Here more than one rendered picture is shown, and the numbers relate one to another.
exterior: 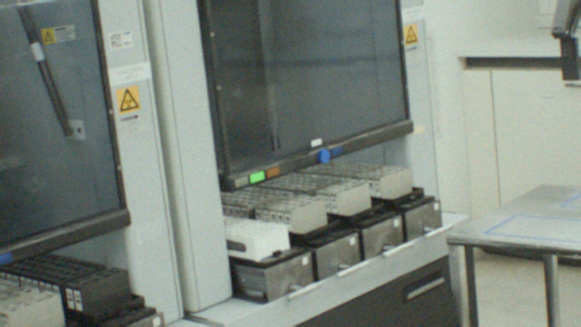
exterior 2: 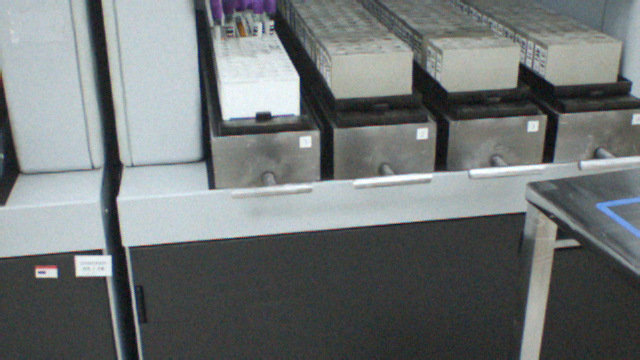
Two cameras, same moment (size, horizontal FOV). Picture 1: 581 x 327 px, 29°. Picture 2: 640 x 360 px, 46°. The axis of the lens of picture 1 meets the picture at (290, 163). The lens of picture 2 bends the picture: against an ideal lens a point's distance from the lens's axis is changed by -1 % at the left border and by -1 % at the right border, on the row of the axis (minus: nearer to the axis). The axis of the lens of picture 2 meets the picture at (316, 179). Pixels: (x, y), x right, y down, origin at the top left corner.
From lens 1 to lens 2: 1.66 m
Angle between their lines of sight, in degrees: 35
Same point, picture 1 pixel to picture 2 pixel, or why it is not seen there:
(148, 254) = (32, 62)
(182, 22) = not seen: outside the picture
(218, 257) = (175, 96)
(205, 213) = (153, 22)
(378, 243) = (482, 150)
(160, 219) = (58, 13)
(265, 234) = (246, 82)
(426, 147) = not seen: outside the picture
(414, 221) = (577, 133)
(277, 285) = (238, 166)
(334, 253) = (375, 143)
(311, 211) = (379, 67)
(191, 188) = not seen: outside the picture
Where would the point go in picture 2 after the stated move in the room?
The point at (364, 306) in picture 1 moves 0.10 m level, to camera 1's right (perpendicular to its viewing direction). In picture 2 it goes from (429, 239) to (497, 260)
